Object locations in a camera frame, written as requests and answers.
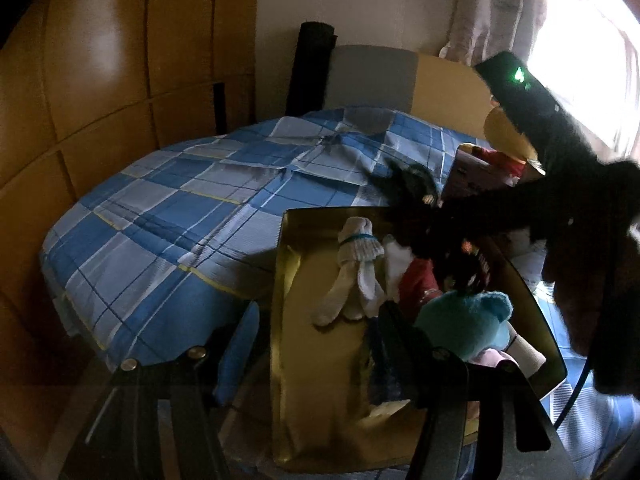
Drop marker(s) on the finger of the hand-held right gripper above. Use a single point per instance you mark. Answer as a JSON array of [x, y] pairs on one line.
[[425, 230], [415, 182]]

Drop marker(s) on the pink cardboard box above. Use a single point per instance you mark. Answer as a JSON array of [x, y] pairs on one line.
[[470, 175]]

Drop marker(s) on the blue plaid bed blanket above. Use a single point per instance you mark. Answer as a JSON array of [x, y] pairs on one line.
[[175, 210]]

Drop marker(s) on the light pink curtain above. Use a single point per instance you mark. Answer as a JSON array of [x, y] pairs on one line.
[[495, 5]]

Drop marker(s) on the white red plush toy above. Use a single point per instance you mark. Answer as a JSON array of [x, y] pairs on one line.
[[420, 280]]

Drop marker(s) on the lilac cloth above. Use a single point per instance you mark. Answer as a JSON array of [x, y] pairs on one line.
[[492, 357]]

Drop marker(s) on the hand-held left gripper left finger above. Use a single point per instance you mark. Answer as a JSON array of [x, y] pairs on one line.
[[235, 355]]

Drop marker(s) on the black haired doll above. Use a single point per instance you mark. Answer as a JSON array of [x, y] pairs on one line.
[[462, 272]]

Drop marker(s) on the white socks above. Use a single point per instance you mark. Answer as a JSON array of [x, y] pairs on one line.
[[350, 280]]

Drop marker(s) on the teal plush toy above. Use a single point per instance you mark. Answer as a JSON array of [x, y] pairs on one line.
[[460, 320]]

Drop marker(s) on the large window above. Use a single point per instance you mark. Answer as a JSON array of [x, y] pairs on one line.
[[590, 35]]

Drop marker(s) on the yellow headboard panel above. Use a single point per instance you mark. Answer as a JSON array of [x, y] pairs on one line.
[[445, 95]]

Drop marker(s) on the grey headboard panel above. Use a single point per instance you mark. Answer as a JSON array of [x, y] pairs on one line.
[[372, 80]]

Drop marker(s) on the black rolled mat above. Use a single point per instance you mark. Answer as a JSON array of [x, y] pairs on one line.
[[310, 70]]

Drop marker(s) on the gold box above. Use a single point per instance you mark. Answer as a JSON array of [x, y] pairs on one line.
[[320, 360]]

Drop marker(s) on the yellow bear plush toy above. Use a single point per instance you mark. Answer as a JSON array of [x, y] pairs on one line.
[[505, 132]]

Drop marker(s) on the wooden wardrobe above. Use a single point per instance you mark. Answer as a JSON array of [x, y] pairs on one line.
[[100, 70]]

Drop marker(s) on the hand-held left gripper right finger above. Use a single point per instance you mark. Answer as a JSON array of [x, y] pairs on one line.
[[387, 370]]

